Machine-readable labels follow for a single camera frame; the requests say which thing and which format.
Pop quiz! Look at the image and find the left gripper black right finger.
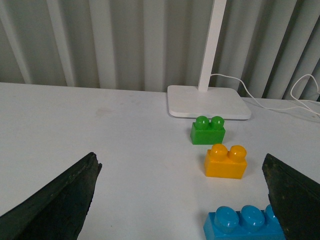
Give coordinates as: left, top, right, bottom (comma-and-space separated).
262, 153, 320, 240

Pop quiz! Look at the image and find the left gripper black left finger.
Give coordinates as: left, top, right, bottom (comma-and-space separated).
0, 152, 102, 240

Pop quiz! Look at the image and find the yellow toy block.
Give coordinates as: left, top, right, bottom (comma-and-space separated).
204, 143, 247, 179

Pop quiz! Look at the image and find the blue toy block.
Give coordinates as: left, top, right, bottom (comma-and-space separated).
203, 204, 285, 240

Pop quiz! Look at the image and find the green toy block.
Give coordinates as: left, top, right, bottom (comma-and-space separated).
190, 116, 226, 145

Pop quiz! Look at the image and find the white desk lamp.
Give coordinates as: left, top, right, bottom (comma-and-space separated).
167, 0, 252, 120

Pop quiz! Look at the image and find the white lamp cable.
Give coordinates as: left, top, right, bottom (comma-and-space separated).
209, 73, 320, 113

